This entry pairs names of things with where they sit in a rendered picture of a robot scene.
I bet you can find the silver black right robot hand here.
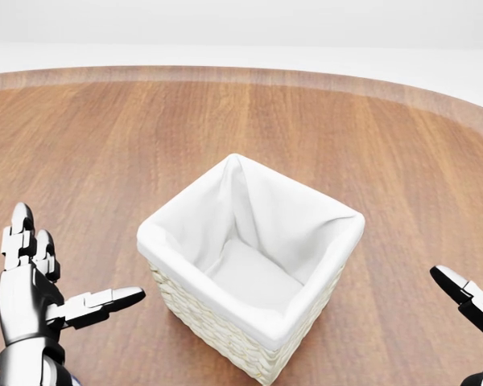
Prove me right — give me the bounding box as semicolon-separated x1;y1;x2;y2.
429;265;483;339

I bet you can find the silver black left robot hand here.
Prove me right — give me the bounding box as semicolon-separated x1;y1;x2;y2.
0;202;147;348

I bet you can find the wicker basket with white liner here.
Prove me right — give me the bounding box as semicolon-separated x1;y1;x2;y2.
135;152;366;386

